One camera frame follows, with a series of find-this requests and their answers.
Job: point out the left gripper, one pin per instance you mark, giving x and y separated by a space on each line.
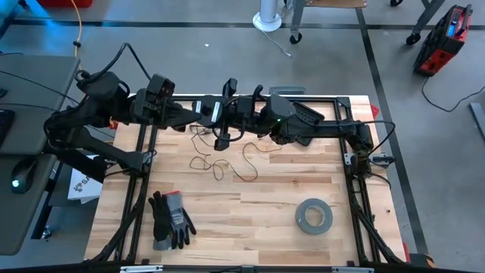
159 113

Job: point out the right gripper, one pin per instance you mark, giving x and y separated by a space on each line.
242 124

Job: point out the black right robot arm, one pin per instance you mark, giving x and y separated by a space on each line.
329 129

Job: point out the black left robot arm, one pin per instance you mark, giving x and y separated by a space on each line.
102 85

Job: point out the clear safety glasses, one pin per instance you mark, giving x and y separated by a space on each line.
197 130

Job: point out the grey floor plate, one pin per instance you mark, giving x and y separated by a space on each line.
288 90

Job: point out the red corner guard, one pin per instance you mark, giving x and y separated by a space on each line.
374 111
406 252
113 123

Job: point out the black keypad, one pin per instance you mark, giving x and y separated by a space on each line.
308 112

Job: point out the grey work glove red cuff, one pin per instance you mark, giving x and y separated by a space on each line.
175 218

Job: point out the black palm work glove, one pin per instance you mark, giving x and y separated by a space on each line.
160 216

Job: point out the white pole base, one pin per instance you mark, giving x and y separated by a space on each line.
267 19

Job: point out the white paper box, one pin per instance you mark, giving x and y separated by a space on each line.
81 187

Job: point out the grey office desk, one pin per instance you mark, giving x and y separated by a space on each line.
38 72

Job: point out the wooden top rolling workbench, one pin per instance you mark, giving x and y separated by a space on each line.
333 3

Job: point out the red storage bin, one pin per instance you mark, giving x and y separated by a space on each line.
64 3

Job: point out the black computer mouse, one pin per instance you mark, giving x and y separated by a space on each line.
22 176

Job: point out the black keyboard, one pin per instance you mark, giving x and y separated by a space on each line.
5 125

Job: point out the red black tool case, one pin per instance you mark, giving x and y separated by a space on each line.
439 45

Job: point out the orange black corner block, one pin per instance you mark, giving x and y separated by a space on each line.
422 261

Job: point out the grey metal bar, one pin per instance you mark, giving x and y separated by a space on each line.
478 120

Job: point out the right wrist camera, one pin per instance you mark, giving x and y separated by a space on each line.
248 106

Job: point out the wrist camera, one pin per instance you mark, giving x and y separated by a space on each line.
248 106
161 87

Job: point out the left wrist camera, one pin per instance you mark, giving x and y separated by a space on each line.
161 87

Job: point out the grey duct tape roll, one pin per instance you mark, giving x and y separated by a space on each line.
299 218

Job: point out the silver metal bracket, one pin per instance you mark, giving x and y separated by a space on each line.
352 270
140 268

